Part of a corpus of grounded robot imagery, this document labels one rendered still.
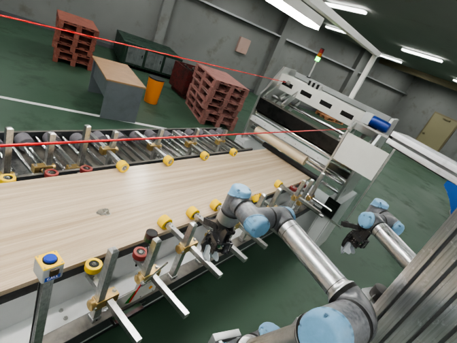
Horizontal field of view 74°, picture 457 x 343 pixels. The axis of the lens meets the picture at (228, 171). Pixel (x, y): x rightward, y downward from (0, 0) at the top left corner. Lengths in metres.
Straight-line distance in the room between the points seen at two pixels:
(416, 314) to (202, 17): 11.19
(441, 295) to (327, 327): 0.33
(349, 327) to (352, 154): 2.87
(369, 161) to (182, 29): 9.08
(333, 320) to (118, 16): 10.73
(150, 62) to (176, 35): 2.28
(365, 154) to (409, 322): 2.65
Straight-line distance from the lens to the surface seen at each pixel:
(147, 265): 1.67
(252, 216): 0.98
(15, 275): 1.63
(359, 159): 3.56
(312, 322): 0.83
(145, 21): 11.20
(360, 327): 0.87
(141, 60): 9.47
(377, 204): 1.65
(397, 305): 1.05
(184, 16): 11.48
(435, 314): 1.03
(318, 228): 3.89
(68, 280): 1.77
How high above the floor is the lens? 2.13
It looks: 24 degrees down
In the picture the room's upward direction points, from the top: 24 degrees clockwise
